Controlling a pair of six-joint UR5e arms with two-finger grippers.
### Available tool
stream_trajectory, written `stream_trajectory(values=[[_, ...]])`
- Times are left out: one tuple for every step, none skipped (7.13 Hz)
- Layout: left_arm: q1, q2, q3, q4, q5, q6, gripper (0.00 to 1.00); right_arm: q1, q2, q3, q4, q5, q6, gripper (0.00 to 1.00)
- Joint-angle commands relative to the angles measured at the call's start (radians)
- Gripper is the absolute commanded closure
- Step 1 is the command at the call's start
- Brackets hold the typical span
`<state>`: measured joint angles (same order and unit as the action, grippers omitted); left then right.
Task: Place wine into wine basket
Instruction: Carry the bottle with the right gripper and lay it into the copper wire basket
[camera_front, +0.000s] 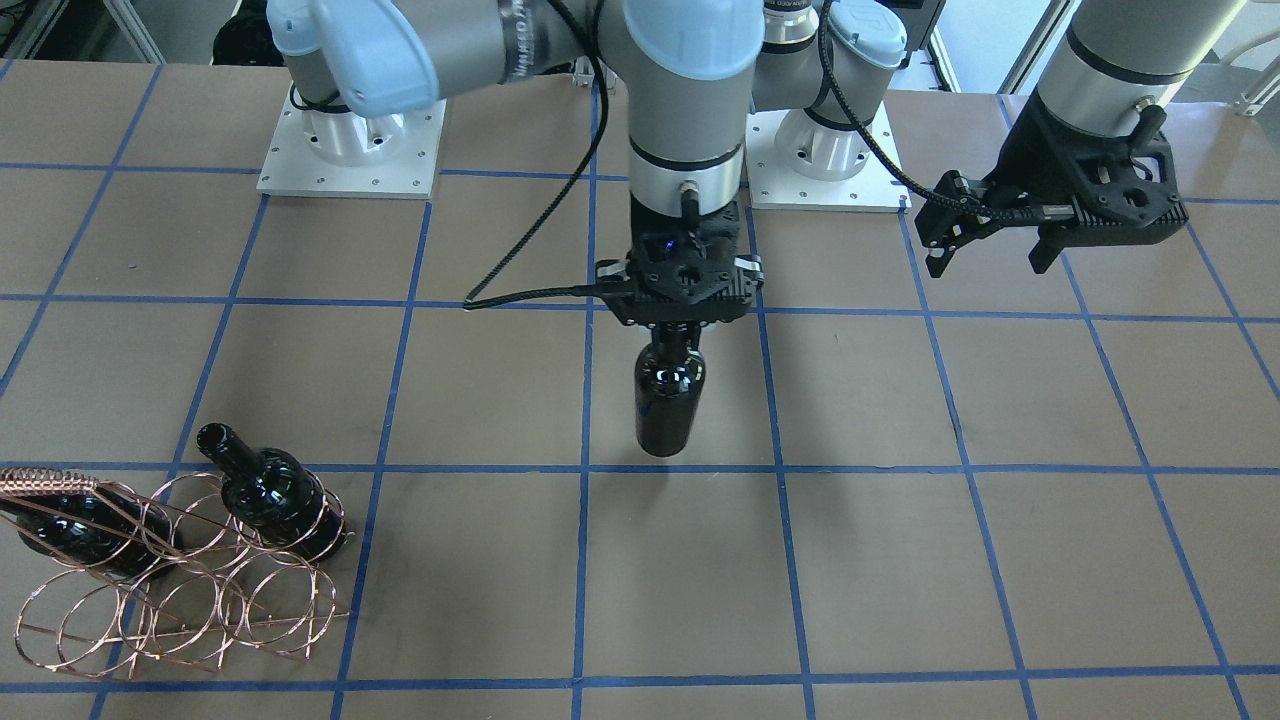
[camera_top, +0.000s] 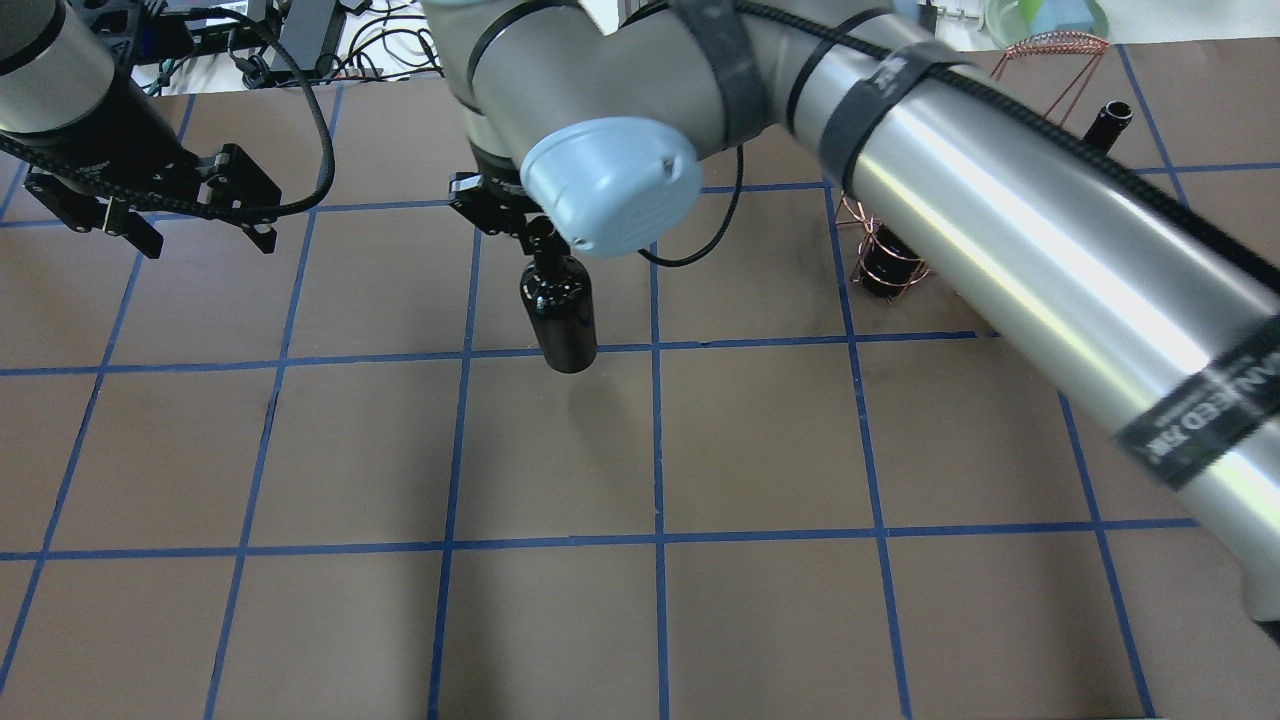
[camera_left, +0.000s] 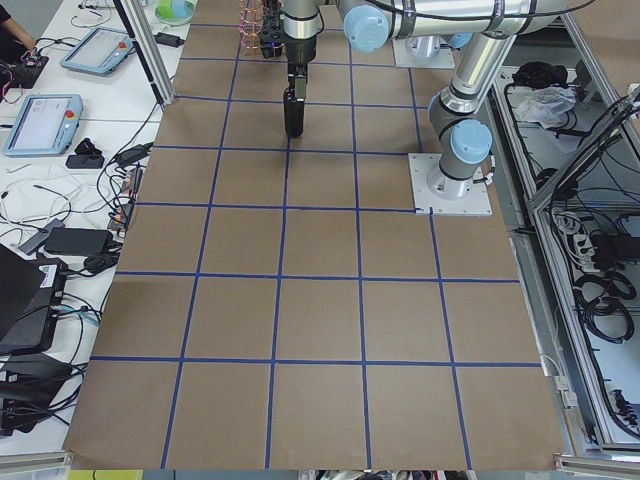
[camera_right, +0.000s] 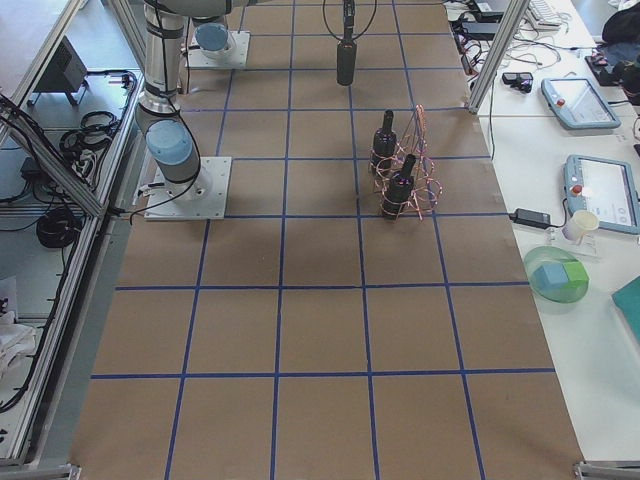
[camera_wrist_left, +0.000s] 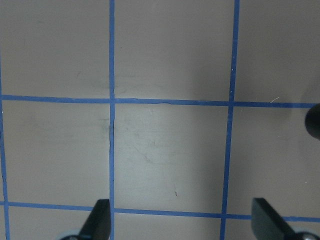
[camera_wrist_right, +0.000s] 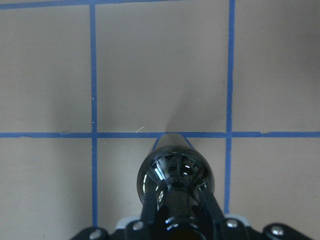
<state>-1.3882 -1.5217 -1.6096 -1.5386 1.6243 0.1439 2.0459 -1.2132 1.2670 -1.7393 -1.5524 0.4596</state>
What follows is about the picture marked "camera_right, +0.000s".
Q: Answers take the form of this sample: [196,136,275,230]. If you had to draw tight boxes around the dark wine bottle in basket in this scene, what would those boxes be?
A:
[370,110,397,175]

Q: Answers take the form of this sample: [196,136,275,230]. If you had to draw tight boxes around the white paper cup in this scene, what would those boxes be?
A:
[562,210,600,243]

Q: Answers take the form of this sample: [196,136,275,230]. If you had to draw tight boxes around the black power brick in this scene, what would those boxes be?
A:
[509,208,551,229]

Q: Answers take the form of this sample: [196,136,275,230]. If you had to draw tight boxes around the teal board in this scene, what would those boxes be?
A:
[611,277,640,341]

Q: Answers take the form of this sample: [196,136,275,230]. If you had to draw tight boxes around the teach pendant near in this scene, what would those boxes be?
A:
[563,154,639,235]

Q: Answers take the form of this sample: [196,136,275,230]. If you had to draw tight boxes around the teach pendant far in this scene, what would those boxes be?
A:
[540,77,621,130]

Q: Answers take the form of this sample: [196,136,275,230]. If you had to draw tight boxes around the green transparent bowl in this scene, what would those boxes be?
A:
[523,246,590,303]

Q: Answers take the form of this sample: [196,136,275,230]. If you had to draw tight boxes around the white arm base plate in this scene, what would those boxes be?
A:
[143,157,232,221]
[187,26,251,70]

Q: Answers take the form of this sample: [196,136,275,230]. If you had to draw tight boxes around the aluminium frame post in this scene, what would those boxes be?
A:
[467,0,529,114]

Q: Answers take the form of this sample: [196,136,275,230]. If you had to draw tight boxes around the blue foam cube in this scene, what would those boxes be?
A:
[531,263,566,291]

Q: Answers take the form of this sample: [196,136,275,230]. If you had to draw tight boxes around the dark glass wine bottle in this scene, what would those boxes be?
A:
[336,1,357,86]

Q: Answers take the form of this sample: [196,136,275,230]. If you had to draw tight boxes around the green foam cube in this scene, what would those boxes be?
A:
[561,260,589,288]

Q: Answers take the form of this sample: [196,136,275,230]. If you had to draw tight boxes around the black braided left cable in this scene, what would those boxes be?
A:
[321,0,379,42]

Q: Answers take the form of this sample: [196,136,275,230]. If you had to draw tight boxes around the copper wire wine basket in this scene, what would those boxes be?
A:
[369,105,443,221]

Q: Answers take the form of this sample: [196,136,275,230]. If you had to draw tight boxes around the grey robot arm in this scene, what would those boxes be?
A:
[192,21,235,60]
[135,1,251,199]

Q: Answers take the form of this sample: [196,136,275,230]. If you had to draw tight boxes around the black controller device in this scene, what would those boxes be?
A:
[501,72,533,93]

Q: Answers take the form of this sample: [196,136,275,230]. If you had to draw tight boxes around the teach pendant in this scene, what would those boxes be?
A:
[540,77,621,130]
[563,154,639,235]

